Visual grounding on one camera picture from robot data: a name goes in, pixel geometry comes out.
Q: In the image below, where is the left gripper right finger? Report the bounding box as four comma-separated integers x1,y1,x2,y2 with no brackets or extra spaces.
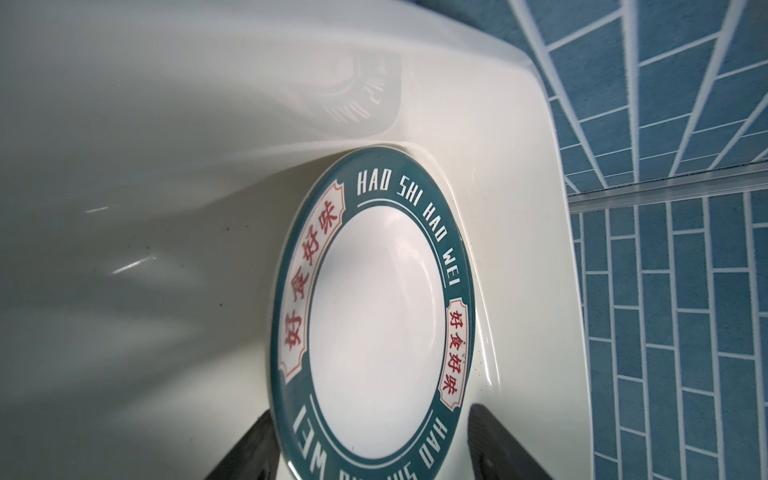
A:
467,404,552,480

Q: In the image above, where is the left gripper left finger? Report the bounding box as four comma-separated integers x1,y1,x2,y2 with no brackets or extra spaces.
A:
206,410,280,480

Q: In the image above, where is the green rimmed plate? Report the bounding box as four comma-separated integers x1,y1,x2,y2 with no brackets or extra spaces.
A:
268,146,476,479

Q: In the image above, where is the white plastic bin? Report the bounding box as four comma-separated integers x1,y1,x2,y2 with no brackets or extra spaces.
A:
1,1,594,479

